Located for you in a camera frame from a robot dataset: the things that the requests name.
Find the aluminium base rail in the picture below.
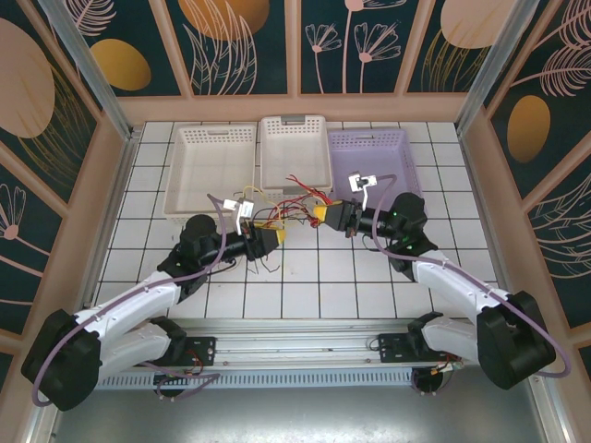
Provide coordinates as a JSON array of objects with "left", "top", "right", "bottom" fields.
[{"left": 45, "top": 317, "right": 544, "bottom": 373}]

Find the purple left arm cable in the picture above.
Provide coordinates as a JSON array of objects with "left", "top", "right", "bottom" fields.
[{"left": 31, "top": 193, "right": 246, "bottom": 407}]

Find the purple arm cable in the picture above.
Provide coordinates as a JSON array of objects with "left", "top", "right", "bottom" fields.
[
  {"left": 371, "top": 174, "right": 572, "bottom": 379},
  {"left": 31, "top": 193, "right": 246, "bottom": 407}
]

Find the wide white plastic basket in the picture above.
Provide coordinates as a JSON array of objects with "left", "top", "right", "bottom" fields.
[{"left": 163, "top": 126, "right": 259, "bottom": 227}]

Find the aluminium frame post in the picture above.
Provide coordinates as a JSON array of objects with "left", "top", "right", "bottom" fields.
[
  {"left": 454, "top": 0, "right": 541, "bottom": 136},
  {"left": 39, "top": 0, "right": 138, "bottom": 139}
]

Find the slotted grey cable duct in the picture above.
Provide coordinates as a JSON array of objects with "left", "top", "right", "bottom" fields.
[{"left": 99, "top": 372, "right": 416, "bottom": 389}]

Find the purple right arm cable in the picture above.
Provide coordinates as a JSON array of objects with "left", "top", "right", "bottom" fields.
[{"left": 371, "top": 174, "right": 572, "bottom": 379}]

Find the purple plastic basket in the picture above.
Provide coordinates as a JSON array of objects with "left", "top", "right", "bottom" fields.
[{"left": 326, "top": 128, "right": 428, "bottom": 218}]

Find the round black cable port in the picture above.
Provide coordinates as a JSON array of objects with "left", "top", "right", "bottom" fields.
[
  {"left": 412, "top": 366, "right": 452, "bottom": 397},
  {"left": 153, "top": 374, "right": 184, "bottom": 401}
]

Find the white basket with grey handles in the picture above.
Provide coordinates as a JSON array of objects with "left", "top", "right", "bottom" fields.
[{"left": 259, "top": 114, "right": 334, "bottom": 204}]

